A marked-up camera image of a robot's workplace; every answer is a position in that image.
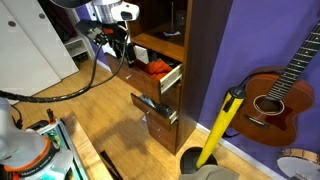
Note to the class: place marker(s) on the light wooden table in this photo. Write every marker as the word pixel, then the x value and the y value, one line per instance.
pixel 88 150

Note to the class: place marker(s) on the orange head sock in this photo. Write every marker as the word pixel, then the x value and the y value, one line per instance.
pixel 159 69

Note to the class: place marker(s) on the banjo with white head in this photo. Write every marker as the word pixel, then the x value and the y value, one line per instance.
pixel 300 165

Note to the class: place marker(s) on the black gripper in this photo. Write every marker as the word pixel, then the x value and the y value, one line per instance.
pixel 120 39

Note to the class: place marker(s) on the tall brown wooden cabinet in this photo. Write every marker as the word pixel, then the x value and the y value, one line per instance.
pixel 206 66

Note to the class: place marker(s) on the grey cloth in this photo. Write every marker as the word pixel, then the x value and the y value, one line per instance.
pixel 210 173

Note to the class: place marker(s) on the lowest brown wooden drawer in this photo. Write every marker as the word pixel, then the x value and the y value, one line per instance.
pixel 163 135

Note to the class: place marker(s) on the brown drawer with white rail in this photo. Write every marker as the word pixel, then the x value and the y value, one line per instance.
pixel 136 78

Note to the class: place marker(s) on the dark round object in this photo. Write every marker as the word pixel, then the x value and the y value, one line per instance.
pixel 180 17

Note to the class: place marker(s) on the white closet shelf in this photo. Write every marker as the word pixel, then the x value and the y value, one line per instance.
pixel 76 48

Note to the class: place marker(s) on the thin metal stand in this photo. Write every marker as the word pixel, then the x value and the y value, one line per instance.
pixel 172 30

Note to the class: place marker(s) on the closed brown wooden drawer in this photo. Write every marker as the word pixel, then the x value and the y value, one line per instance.
pixel 171 98

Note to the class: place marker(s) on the brown acoustic guitar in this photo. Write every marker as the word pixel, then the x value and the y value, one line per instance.
pixel 276 113

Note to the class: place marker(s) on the black round stand base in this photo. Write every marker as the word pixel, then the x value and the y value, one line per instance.
pixel 190 160

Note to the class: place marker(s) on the white sliding closet door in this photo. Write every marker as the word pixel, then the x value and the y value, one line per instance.
pixel 50 50
pixel 23 66

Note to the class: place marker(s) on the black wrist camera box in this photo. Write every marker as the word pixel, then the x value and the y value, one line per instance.
pixel 90 31

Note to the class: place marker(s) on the yellow pole with black cap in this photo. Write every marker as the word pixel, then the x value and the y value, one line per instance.
pixel 220 123

